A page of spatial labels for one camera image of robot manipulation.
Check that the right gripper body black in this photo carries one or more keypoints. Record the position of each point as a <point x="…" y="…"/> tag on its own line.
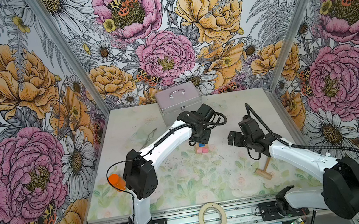
<point x="240" y="140"/>

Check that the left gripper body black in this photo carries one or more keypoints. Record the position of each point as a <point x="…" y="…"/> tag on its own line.
<point x="202" y="137"/>

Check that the short natural wood block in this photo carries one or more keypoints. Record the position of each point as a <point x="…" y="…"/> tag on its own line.
<point x="203" y="146"/>

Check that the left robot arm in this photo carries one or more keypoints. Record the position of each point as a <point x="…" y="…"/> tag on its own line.
<point x="141" y="166"/>

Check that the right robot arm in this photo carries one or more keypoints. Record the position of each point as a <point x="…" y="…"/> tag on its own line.
<point x="339" y="192"/>

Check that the silver metal first-aid case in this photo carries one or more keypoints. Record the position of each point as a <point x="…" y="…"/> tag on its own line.
<point x="175" y="100"/>

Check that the wooden toy mallet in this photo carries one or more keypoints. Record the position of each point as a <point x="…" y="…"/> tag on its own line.
<point x="263" y="172"/>

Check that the masking tape roll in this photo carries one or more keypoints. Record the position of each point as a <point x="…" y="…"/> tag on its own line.
<point x="212" y="213"/>

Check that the metal wire tongs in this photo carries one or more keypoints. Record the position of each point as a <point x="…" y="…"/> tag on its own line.
<point x="149" y="138"/>

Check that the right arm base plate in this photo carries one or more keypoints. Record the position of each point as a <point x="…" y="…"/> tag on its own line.
<point x="274" y="210"/>

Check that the left aluminium frame post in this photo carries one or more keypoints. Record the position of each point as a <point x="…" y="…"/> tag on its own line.
<point x="59" y="39"/>

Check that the aluminium frame post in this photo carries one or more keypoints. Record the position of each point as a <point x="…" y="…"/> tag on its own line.
<point x="59" y="39"/>
<point x="295" y="21"/>

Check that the right aluminium frame post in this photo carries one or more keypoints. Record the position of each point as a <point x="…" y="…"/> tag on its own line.
<point x="295" y="21"/>

